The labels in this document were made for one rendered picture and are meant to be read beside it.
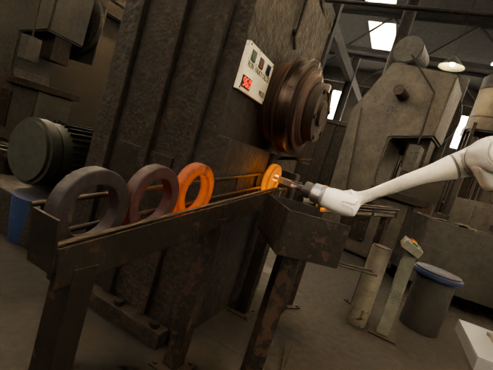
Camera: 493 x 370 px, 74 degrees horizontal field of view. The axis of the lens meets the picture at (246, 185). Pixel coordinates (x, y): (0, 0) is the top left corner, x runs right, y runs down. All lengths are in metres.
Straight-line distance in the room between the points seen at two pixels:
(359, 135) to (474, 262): 1.85
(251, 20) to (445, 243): 2.84
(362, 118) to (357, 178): 0.75
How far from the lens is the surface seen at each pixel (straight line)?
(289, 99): 1.46
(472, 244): 3.70
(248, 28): 1.35
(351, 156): 4.35
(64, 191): 0.69
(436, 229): 3.56
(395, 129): 4.30
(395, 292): 2.29
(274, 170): 1.53
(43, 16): 5.47
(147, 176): 0.82
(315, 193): 1.49
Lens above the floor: 0.85
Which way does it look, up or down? 6 degrees down
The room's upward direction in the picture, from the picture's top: 17 degrees clockwise
